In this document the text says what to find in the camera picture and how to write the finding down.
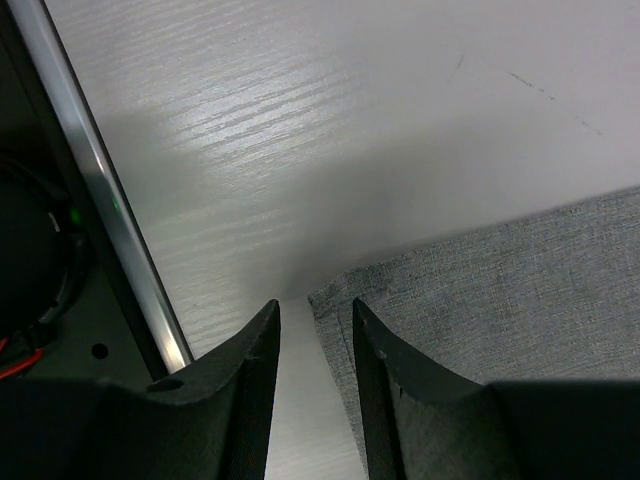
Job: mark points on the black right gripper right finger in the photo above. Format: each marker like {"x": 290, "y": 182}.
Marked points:
{"x": 423, "y": 421}

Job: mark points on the grey cloth napkin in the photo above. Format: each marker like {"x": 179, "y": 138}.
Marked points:
{"x": 554, "y": 294}

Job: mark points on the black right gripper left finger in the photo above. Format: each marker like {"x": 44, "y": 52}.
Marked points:
{"x": 209, "y": 420}

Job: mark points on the aluminium frame rail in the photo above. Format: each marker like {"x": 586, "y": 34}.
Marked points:
{"x": 100, "y": 177}

